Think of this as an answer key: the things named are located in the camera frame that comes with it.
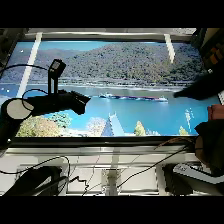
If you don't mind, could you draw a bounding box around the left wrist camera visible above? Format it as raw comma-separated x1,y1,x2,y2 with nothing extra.
47,58,67,95

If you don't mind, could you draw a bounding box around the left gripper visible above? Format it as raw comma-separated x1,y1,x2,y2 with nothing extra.
58,89,92,116

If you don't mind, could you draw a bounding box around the black garment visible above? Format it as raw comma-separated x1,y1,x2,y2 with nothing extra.
194,119,224,175

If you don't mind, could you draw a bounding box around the silver frame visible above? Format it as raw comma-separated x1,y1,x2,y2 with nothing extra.
0,135,224,197

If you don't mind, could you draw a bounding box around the red garment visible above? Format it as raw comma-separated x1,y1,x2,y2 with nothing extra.
207,103,224,122

